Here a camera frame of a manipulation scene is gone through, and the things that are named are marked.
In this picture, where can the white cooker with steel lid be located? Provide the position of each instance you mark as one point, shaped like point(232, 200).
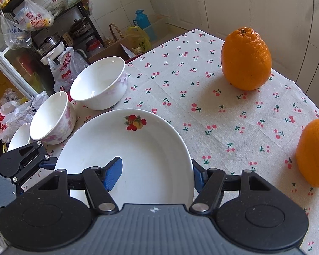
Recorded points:
point(51, 47)

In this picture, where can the blue thermos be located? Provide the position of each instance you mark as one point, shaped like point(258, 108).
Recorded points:
point(139, 19)

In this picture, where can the white plate with fruit print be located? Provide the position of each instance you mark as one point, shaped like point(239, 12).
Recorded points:
point(148, 143)

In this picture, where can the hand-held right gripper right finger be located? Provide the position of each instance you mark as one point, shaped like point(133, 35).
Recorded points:
point(198, 178)

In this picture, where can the orange with green leaf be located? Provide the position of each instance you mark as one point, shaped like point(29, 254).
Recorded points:
point(315, 152)

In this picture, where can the brown cardboard box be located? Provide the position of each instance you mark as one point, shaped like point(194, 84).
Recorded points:
point(114, 50)

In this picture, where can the jar with red lid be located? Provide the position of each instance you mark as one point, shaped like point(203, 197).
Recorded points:
point(93, 46)

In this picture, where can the cherry print tablecloth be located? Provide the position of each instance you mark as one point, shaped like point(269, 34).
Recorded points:
point(188, 90)

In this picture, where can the plastic bag with yellow print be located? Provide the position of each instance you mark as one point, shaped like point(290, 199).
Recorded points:
point(37, 16)

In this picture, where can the white bowl with pink flowers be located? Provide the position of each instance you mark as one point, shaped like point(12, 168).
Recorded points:
point(98, 85)
point(19, 138)
point(53, 118)

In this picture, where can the wicker basket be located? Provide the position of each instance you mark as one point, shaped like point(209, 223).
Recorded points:
point(116, 32)

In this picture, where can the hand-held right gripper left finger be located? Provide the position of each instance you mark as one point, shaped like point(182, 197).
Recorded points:
point(113, 174)

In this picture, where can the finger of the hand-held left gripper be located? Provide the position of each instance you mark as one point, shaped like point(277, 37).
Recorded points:
point(32, 159)

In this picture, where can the orange with pointed top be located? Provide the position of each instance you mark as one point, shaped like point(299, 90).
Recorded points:
point(246, 59)

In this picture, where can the steel steamer pot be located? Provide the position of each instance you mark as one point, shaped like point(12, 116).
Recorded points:
point(79, 27)

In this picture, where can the plastic bag with blue print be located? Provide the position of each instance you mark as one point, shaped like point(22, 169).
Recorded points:
point(14, 33)

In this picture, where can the black shelf rack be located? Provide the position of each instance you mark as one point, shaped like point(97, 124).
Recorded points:
point(82, 8)

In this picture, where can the white bag with red print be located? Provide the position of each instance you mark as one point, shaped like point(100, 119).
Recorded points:
point(12, 114)
point(65, 71)

